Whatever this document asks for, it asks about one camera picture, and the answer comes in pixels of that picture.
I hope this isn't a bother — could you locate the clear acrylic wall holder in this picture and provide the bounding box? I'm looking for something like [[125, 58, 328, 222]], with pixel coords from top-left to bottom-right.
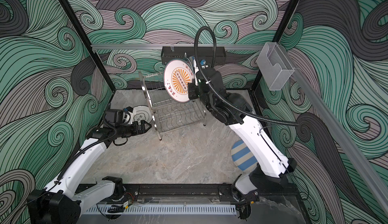
[[256, 42, 295, 91]]

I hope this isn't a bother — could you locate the steel wire dish rack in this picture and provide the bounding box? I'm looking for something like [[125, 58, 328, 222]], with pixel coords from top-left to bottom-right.
[[138, 72, 206, 140]]

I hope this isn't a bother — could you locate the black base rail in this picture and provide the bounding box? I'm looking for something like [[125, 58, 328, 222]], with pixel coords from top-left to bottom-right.
[[123, 183, 298, 199]]

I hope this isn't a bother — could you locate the white slotted cable duct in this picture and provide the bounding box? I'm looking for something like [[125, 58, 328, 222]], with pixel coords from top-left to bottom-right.
[[84, 204, 237, 216]]

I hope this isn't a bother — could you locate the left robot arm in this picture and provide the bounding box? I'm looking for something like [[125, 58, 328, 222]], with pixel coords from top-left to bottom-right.
[[27, 120, 152, 224]]

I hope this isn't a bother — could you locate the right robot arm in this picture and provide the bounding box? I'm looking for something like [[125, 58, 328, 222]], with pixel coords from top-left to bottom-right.
[[188, 67, 297, 199]]

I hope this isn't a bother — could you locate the orange sunburst plate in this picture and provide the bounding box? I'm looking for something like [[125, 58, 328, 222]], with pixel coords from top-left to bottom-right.
[[163, 59, 194, 103]]

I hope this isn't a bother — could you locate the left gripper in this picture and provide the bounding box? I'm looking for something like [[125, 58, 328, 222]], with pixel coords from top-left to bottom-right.
[[116, 120, 152, 139]]

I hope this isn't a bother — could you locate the black wall shelf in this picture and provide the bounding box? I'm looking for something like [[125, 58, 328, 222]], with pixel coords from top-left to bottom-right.
[[161, 46, 226, 66]]

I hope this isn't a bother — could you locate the white plate black outline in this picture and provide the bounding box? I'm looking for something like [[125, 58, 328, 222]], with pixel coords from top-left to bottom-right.
[[133, 105, 152, 124]]

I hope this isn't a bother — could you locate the blue striped plate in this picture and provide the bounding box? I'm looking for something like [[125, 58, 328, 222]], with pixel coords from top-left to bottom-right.
[[231, 140, 258, 173]]

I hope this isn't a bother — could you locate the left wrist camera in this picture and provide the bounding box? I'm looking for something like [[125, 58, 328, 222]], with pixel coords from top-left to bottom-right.
[[105, 107, 134, 127]]

